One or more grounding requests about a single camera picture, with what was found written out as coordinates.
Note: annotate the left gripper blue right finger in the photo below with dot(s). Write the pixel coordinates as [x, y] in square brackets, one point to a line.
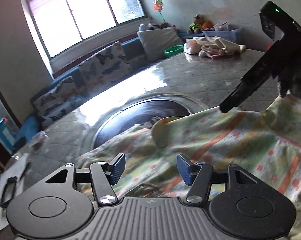
[198, 177]

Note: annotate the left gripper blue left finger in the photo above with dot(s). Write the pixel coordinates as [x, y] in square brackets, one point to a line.
[105, 175]

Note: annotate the colourful patterned children's garment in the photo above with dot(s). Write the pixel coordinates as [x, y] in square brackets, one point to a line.
[267, 144]

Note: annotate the pile of cream pink clothes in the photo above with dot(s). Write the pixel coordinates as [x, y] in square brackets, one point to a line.
[212, 47]

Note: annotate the clear plastic storage bin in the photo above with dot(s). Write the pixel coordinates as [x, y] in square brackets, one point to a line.
[233, 34]

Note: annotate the small clear plastic box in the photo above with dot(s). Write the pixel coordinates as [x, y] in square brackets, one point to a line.
[38, 139]

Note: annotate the black round induction cooktop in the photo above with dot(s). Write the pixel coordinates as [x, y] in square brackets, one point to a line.
[145, 113]

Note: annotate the left butterfly print cushion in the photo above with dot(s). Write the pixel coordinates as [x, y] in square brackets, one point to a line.
[58, 102]

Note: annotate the butterfly print cushion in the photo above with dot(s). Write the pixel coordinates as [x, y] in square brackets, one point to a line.
[58, 102]
[104, 69]

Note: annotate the white paper sheet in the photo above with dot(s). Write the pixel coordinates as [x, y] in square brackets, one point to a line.
[14, 167]

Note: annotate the blue sofa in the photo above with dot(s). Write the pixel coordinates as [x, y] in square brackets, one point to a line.
[76, 86]

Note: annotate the teddy bear plush toy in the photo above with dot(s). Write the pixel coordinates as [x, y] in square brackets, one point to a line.
[199, 25]

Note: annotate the blue cabinet in doorway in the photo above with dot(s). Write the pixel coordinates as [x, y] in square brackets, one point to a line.
[7, 138]

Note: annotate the right butterfly print cushion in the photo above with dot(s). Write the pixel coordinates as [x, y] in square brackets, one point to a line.
[104, 69]

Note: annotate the green plastic basin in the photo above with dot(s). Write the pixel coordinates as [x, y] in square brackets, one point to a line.
[171, 51]

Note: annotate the grey plain cushion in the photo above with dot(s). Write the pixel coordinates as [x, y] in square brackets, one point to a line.
[156, 41]

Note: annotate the colourful pinwheel toy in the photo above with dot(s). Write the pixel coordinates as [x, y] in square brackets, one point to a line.
[158, 6]

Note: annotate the black handle tool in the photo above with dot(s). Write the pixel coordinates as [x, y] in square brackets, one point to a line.
[10, 187]

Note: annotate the window with frame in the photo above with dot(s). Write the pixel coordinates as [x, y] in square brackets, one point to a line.
[63, 24]

